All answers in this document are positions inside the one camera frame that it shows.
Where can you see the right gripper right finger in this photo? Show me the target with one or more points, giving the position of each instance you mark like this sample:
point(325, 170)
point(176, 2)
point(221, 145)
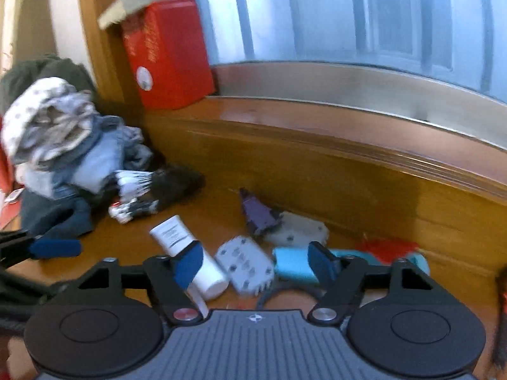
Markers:
point(341, 278)

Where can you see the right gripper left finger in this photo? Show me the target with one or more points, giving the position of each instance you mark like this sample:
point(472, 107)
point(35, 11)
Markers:
point(169, 277)

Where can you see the light blue plastic case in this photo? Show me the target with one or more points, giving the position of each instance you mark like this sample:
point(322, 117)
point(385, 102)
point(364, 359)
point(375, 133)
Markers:
point(291, 264)

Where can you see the grey perforated plate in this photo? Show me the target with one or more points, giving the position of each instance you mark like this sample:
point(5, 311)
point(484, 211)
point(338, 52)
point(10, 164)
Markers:
point(249, 269)

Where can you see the red small object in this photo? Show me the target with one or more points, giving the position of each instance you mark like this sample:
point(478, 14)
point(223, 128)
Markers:
point(387, 250)

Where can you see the white cosmetic tube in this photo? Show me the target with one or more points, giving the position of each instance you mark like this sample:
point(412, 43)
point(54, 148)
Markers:
point(193, 265)

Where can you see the black pouch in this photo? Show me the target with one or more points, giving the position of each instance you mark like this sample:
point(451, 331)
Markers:
point(172, 184)

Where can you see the white shuttlecock left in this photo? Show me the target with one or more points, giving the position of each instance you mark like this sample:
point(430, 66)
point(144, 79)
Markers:
point(132, 184)

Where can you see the purple plastic block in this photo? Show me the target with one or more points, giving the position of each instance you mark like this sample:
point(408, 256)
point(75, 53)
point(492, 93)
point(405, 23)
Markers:
point(260, 219)

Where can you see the pile of clothes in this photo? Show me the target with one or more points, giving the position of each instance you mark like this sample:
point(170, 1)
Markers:
point(64, 150)

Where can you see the red tea box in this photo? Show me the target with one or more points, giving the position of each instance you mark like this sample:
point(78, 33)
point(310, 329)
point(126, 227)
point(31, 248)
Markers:
point(164, 44)

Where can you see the window aluminium frame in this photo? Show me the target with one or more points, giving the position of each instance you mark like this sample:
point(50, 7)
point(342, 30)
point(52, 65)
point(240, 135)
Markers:
point(437, 62)

